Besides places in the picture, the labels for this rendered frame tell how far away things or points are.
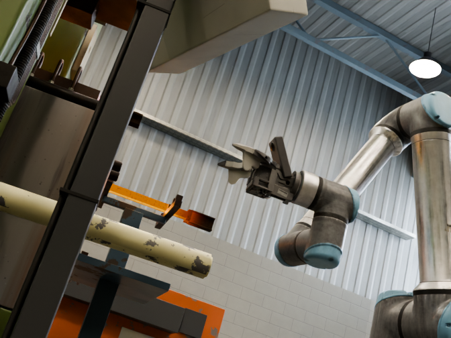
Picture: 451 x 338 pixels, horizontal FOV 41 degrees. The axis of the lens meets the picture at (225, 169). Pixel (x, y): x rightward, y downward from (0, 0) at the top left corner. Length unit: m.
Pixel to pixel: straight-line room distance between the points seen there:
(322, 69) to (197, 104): 2.73
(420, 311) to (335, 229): 0.36
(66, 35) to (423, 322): 1.29
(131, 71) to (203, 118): 9.26
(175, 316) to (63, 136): 3.67
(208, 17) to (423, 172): 0.99
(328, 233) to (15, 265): 0.74
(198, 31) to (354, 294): 9.99
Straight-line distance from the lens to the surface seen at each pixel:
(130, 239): 1.04
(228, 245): 9.79
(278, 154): 1.56
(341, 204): 1.56
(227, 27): 0.95
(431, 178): 1.80
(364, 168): 1.82
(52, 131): 1.33
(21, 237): 1.27
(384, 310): 1.87
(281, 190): 1.54
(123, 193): 1.93
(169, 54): 1.08
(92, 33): 1.91
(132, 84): 0.90
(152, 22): 0.95
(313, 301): 10.42
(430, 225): 1.78
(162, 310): 4.87
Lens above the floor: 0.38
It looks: 22 degrees up
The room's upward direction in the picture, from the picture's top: 17 degrees clockwise
